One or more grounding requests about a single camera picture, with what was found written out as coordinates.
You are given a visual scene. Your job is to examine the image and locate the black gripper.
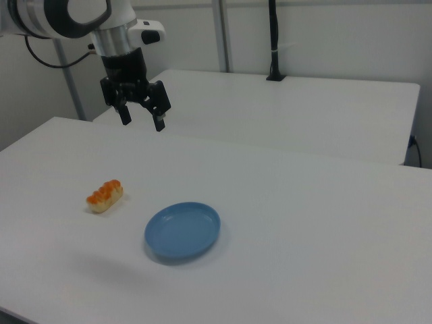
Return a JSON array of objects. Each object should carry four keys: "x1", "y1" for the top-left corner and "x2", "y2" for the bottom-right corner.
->
[{"x1": 99, "y1": 48, "x2": 172, "y2": 133}]

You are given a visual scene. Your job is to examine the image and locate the orange glazed bread loaf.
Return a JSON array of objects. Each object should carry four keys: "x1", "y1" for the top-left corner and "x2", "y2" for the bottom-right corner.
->
[{"x1": 85, "y1": 179, "x2": 125, "y2": 214}]

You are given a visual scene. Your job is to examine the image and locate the white side table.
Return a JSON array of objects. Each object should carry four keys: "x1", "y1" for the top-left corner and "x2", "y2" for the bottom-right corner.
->
[{"x1": 91, "y1": 69, "x2": 421, "y2": 166}]

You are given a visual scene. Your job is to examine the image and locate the blue round plate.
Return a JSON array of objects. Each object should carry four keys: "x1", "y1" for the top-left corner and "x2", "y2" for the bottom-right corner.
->
[{"x1": 144, "y1": 201, "x2": 222, "y2": 266}]

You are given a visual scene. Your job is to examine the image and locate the grey metal frame post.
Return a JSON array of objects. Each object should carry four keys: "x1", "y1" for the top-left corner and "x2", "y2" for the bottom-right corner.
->
[
  {"x1": 211, "y1": 0, "x2": 234, "y2": 73},
  {"x1": 53, "y1": 38, "x2": 86, "y2": 121}
]

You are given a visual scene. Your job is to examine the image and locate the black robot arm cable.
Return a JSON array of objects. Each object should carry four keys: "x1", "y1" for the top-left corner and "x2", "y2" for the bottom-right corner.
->
[{"x1": 25, "y1": 35, "x2": 102, "y2": 69}]

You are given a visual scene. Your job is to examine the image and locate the black camera pole with base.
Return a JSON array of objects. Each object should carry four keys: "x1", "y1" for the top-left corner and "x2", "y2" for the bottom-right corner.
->
[{"x1": 265, "y1": 0, "x2": 287, "y2": 82}]

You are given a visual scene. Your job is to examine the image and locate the black cable with blue plug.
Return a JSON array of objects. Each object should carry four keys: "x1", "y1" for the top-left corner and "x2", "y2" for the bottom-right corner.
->
[{"x1": 408, "y1": 134, "x2": 423, "y2": 168}]

